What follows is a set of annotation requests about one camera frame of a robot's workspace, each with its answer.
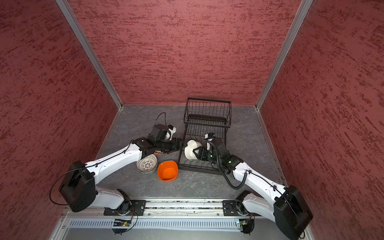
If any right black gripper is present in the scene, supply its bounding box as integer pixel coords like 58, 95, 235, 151
192, 146, 222, 164

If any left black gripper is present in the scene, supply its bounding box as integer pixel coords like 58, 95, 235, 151
156, 137, 188, 153

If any orange square bowl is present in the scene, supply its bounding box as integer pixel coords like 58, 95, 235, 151
157, 161, 179, 182

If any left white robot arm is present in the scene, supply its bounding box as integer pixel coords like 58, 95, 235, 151
59, 138, 187, 216

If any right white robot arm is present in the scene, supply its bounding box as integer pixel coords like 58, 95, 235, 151
185, 136, 314, 240

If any white lattice patterned bowl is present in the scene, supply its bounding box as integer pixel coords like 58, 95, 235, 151
136, 155, 158, 174

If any left corner aluminium profile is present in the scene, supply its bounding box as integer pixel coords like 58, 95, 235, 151
56, 0, 123, 111

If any corner aluminium profile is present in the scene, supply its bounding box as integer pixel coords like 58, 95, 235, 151
256, 0, 313, 112
56, 0, 123, 111

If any right corner aluminium profile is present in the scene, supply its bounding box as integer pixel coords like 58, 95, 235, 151
256, 0, 313, 112

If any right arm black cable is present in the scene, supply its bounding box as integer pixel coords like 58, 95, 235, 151
209, 140, 249, 190

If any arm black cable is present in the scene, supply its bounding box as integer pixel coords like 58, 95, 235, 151
49, 112, 168, 207
209, 140, 249, 190

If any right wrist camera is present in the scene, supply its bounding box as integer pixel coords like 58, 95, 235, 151
205, 133, 217, 150

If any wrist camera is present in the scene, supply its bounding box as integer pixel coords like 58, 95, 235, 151
205, 133, 217, 150
149, 124, 177, 142

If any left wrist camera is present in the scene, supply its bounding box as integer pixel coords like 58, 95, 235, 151
149, 124, 177, 142

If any black wire dish rack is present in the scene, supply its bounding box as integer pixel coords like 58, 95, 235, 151
177, 97, 232, 175

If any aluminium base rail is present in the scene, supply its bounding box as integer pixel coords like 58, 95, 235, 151
63, 194, 275, 219

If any perforated cable duct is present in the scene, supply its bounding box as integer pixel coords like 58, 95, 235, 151
69, 219, 240, 231

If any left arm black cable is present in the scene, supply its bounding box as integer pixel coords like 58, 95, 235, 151
49, 112, 168, 207

